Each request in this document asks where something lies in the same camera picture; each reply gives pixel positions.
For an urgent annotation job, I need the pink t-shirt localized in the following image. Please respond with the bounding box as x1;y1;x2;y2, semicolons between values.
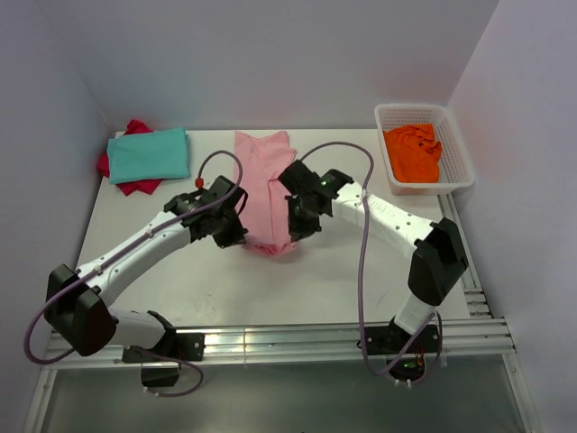
234;131;297;258

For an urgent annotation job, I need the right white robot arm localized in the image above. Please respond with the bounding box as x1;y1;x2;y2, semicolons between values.
279;161;469;352

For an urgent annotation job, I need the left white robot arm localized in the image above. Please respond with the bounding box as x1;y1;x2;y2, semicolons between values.
43;188;248;360

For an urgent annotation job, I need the teal folded t-shirt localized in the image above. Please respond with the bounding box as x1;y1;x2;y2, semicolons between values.
106;128;190;184

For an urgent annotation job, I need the orange t-shirt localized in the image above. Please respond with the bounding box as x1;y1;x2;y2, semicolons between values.
383;124;443;183

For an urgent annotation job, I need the red folded t-shirt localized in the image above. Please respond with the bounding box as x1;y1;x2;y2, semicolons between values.
96;119;162;196

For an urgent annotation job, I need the white plastic basket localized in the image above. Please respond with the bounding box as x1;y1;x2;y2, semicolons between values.
374;103;474;196

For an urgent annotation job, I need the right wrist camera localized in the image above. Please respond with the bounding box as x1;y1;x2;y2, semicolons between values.
278;160;320;196

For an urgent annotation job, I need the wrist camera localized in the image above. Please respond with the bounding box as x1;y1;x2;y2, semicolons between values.
278;160;320;196
201;176;243;207

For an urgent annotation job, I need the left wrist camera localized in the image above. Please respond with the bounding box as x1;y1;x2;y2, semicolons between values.
201;176;243;207

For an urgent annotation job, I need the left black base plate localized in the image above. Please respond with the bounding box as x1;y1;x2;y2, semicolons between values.
122;333;205;364

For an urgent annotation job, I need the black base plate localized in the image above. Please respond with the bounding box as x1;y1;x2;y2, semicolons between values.
364;323;441;356
122;333;205;364

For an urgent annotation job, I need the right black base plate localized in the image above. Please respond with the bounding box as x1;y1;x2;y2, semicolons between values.
364;323;441;356

